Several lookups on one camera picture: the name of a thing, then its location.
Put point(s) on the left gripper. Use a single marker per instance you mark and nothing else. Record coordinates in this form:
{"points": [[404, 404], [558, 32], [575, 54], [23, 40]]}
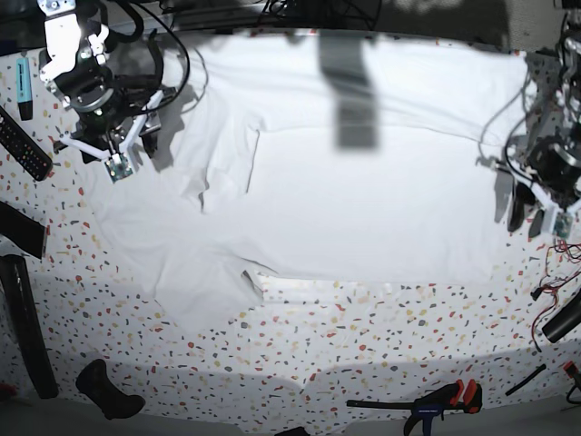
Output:
{"points": [[514, 194]]}

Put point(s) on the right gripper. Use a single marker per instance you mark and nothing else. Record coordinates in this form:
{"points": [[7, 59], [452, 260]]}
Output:
{"points": [[119, 137]]}

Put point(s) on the white T-shirt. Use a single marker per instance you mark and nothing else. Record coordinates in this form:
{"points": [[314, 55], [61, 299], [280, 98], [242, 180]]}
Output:
{"points": [[329, 158]]}

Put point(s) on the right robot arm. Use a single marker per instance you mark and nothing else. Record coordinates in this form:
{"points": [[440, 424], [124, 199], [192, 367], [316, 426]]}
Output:
{"points": [[114, 110]]}

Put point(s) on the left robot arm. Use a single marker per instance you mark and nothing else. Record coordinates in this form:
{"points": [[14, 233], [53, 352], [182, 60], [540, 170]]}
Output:
{"points": [[545, 164]]}

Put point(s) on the black TV remote control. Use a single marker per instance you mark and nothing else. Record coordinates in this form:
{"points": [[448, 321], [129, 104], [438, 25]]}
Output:
{"points": [[24, 149]]}

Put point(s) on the blue highlighter marker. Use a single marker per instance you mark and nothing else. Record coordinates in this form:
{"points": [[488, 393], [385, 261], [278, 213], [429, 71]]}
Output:
{"points": [[24, 89]]}

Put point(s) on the black flat box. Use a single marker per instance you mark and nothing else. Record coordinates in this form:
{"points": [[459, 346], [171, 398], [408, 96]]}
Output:
{"points": [[24, 232]]}

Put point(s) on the black cylinder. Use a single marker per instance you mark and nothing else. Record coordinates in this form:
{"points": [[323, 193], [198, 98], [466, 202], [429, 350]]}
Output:
{"points": [[563, 322]]}

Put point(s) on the long black tube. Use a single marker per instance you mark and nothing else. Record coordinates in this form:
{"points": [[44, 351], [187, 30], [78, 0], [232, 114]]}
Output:
{"points": [[21, 307]]}

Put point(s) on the small black rod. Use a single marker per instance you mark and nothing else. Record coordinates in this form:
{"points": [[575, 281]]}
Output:
{"points": [[539, 369]]}

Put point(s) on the small orange black clip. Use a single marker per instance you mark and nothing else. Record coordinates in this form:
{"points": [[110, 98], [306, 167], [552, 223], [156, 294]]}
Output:
{"points": [[570, 369]]}

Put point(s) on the black orange bar clamp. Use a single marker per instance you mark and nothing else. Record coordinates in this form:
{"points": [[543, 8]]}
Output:
{"points": [[451, 397]]}

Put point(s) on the terrazzo patterned tablecloth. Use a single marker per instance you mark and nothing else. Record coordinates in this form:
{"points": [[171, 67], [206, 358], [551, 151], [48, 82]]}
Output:
{"points": [[311, 345]]}

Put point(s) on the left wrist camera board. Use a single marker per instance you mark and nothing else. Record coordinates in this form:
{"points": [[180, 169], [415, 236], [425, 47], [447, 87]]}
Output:
{"points": [[563, 225]]}

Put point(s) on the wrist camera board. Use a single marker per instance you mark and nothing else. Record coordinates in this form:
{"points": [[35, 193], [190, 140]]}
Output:
{"points": [[119, 167], [563, 225]]}

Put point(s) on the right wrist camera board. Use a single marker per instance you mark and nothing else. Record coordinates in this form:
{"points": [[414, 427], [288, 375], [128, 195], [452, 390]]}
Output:
{"points": [[119, 167]]}

